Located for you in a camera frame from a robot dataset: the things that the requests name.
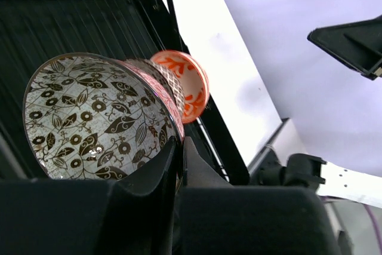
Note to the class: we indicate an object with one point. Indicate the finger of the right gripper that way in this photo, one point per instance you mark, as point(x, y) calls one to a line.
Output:
point(356, 45)

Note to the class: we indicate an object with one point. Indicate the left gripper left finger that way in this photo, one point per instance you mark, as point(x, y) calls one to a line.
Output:
point(155, 180)

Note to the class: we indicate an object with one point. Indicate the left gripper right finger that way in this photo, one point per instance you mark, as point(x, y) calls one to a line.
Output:
point(198, 173)

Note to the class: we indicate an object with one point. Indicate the orange white patterned bowl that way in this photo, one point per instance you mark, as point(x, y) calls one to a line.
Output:
point(193, 79)

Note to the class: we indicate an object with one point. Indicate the dark floral patterned bowl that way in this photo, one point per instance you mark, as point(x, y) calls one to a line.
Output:
point(90, 117)

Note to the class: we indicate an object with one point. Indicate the brown geometric patterned bowl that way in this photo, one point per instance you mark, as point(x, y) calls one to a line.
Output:
point(165, 77)

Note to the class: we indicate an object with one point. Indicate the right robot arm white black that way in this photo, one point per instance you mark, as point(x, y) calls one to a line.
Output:
point(334, 112)

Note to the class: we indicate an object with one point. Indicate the black dish rack tray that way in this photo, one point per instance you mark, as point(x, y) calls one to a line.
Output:
point(36, 31)

